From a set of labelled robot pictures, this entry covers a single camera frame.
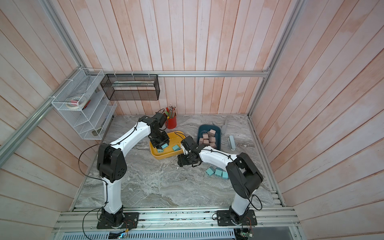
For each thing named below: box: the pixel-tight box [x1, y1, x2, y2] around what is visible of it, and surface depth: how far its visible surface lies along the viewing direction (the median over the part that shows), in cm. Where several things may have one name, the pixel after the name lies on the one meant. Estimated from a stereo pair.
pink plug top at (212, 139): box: [209, 136, 216, 143], surface depth 103 cm
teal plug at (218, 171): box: [214, 167, 223, 177], surface depth 90 cm
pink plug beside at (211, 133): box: [208, 129, 216, 137], surface depth 106 cm
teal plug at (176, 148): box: [172, 144, 181, 152], surface depth 100 cm
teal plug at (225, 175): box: [222, 171, 229, 180], surface depth 88 cm
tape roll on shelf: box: [66, 96, 86, 109], surface depth 75 cm
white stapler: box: [228, 135, 236, 151], surface depth 102 cm
